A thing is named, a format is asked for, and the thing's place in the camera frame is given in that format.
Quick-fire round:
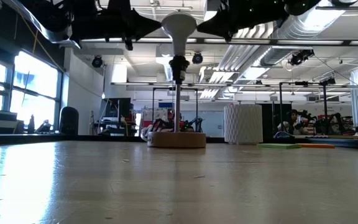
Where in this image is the grey flat cable loop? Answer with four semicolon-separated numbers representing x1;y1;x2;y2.
1;0;82;50

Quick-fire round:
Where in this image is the black aluminium table frame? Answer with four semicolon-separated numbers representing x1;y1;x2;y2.
0;133;358;151

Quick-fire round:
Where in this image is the white reflector lightbulb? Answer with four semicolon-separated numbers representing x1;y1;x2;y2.
160;12;198;57

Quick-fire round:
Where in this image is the black desk phone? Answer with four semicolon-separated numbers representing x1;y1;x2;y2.
35;119;55;134

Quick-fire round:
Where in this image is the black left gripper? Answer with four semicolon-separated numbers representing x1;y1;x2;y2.
73;0;162;51

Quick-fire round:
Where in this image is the large window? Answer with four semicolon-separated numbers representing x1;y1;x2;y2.
0;51;62;130

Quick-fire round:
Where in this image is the dark bottle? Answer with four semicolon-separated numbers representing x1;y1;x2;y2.
27;114;36;134

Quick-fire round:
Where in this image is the black office chair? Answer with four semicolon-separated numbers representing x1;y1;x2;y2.
59;106;80;136

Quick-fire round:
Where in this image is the black background rig frame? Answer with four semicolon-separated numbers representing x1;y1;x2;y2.
152;86;199;136
278;80;329;135

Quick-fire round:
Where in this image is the wooden base lamp black socket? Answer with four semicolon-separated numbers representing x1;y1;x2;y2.
147;54;207;149

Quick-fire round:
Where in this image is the person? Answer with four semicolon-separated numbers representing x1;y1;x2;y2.
278;108;304;135
141;109;188;134

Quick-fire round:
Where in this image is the overhead beam with light strips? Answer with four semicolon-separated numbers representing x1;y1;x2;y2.
79;36;358;47

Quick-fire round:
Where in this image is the black overhead camera cluster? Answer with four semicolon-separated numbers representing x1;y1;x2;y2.
286;49;316;67

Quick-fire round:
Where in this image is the silver ribbed ceiling duct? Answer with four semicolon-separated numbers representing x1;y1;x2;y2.
272;9;347;40

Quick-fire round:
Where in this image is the orange sticky note pad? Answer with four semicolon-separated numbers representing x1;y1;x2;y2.
296;142;336;149

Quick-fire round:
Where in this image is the green sticky note pad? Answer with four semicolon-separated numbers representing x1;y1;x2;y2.
257;142;301;149

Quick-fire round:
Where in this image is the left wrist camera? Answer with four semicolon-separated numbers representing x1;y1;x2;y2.
107;0;133;12

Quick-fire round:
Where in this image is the white textured cup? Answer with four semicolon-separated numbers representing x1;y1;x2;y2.
223;103;264;146

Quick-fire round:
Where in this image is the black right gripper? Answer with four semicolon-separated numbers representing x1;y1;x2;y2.
196;0;289;43

